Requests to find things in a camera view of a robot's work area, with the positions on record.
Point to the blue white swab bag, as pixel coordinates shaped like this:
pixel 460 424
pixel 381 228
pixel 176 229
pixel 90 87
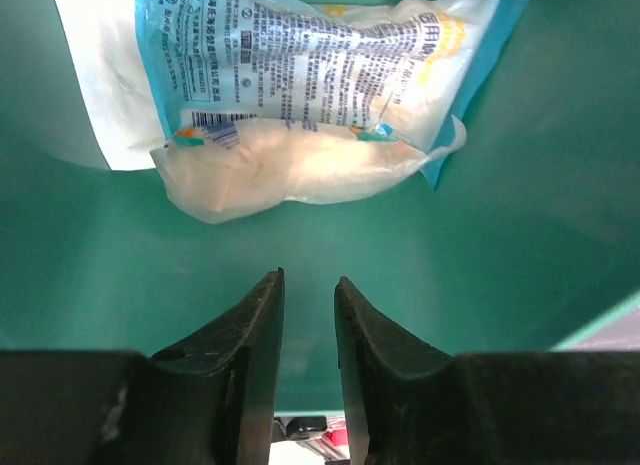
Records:
pixel 405 69

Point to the beige gauze roll pack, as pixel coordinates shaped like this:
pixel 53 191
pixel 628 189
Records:
pixel 230 170

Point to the teal plastic medicine box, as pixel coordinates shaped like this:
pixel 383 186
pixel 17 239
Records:
pixel 530 240

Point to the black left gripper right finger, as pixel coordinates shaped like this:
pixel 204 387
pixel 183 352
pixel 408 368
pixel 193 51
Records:
pixel 407 402

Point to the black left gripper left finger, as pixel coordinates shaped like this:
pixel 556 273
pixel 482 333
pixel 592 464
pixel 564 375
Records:
pixel 206 399

